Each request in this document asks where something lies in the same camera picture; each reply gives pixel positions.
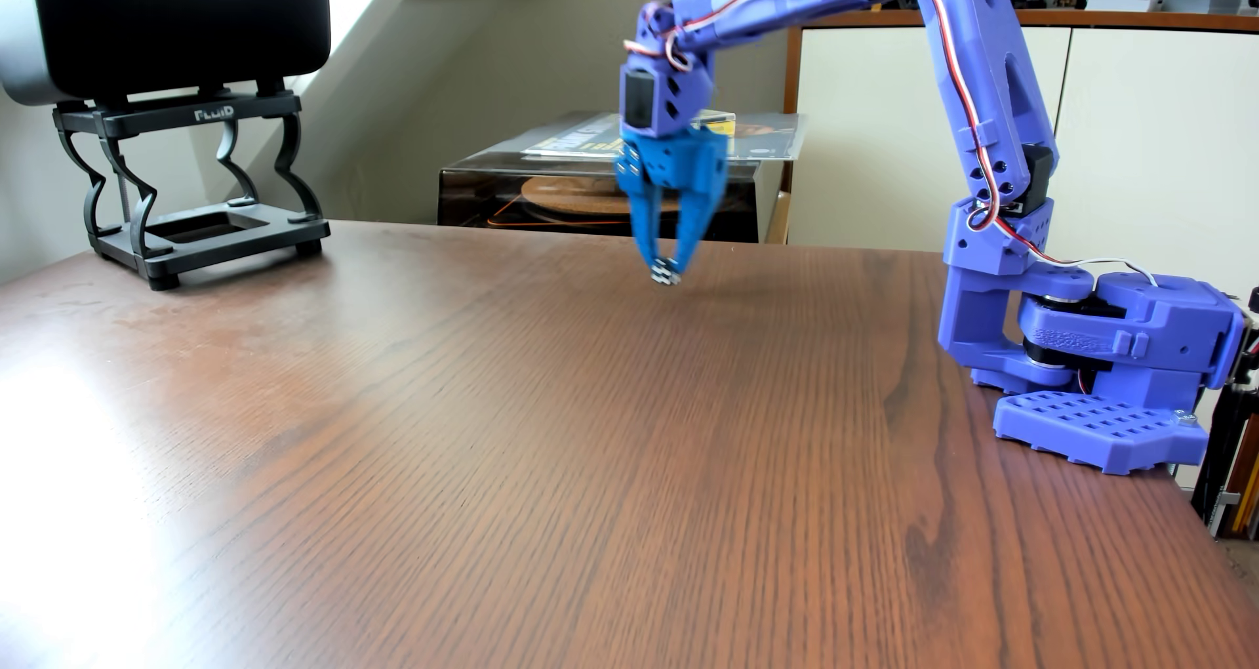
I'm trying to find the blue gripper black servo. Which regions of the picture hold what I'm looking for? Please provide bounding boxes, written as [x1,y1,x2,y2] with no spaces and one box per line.
[614,58,732,275]

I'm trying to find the turntable with clear dust cover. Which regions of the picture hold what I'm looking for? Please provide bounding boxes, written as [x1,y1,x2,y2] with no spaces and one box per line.
[439,110,804,245]

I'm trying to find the black metal speaker stand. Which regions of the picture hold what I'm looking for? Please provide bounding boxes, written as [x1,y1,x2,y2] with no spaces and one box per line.
[53,79,332,291]

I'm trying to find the black studio speaker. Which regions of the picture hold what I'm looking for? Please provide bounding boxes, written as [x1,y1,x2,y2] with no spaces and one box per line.
[0,0,332,108]

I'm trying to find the black frames beside table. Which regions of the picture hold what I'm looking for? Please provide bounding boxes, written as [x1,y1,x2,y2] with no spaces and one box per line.
[1191,293,1259,540]

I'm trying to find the record sleeve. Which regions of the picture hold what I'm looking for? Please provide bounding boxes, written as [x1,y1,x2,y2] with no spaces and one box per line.
[523,111,808,165]

